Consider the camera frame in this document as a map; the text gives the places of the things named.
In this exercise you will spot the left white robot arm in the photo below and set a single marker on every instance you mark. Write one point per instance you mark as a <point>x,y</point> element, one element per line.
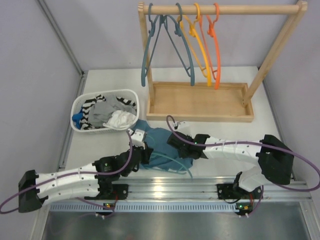
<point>94,181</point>

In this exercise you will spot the grey garment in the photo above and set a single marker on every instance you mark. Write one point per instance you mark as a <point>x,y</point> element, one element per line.
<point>102,111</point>

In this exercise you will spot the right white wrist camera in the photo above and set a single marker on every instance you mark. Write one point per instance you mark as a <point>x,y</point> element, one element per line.
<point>182,127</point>

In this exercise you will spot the white plastic laundry basket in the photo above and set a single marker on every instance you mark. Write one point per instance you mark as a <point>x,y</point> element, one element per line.
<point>125,93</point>

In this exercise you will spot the black white striped garment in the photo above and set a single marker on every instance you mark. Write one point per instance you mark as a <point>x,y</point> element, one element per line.
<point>84,125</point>

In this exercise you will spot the yellow hanger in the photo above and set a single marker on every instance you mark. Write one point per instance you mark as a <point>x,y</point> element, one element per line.
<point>192,32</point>

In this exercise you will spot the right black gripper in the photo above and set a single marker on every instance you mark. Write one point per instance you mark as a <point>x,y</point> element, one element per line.
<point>182,154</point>

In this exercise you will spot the blue garment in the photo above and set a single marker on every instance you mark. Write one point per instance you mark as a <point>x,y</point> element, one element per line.
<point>76,118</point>

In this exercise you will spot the aluminium mounting rail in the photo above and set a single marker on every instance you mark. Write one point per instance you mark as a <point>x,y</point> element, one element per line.
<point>155,195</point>

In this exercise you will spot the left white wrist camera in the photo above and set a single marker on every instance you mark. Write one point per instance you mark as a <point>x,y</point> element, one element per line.
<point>138,138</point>

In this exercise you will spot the wooden clothes rack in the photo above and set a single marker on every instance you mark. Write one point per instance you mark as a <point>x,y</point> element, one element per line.
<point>174,81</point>

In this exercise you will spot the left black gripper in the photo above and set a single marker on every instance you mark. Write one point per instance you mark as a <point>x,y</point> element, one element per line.
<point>146,155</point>

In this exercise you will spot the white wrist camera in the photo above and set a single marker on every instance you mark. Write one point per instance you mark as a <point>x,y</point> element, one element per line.
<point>138,138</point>
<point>182,127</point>

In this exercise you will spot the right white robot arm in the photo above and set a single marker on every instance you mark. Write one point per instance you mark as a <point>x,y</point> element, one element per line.
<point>270,158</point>

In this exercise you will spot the teal blue tank top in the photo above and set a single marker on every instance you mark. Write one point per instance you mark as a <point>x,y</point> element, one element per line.
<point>162,142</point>

